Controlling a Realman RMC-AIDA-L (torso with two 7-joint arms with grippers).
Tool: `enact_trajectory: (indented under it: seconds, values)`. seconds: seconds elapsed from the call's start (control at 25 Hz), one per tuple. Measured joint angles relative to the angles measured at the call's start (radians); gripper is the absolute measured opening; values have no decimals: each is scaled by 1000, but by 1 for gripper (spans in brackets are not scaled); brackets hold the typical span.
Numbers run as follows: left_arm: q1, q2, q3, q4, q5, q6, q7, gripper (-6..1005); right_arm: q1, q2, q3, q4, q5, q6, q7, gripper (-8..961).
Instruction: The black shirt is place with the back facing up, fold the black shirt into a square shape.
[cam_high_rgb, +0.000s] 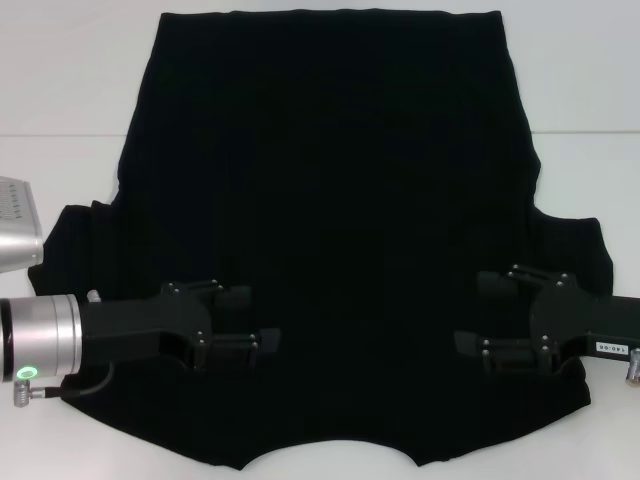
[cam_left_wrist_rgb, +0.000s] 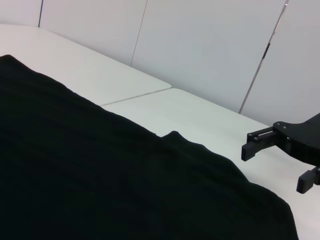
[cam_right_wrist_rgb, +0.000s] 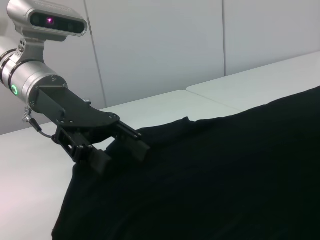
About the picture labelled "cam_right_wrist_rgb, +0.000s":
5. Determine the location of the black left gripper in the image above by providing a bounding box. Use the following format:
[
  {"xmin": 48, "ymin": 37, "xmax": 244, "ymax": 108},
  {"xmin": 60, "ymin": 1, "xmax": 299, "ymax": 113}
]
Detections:
[{"xmin": 29, "ymin": 86, "xmax": 151, "ymax": 175}]

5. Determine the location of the left arm cable with connector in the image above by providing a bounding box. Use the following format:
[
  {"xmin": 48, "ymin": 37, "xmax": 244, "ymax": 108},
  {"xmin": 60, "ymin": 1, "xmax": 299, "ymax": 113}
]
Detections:
[{"xmin": 21, "ymin": 106, "xmax": 58, "ymax": 144}]

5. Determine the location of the black t-shirt with white print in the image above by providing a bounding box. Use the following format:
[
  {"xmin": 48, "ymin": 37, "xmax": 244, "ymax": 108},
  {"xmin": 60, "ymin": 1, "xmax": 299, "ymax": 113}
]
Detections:
[{"xmin": 51, "ymin": 85, "xmax": 320, "ymax": 240}]

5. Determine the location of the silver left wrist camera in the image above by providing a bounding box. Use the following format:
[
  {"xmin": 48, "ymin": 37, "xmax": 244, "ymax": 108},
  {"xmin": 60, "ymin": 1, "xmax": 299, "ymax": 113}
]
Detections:
[{"xmin": 6, "ymin": 0, "xmax": 88, "ymax": 63}]

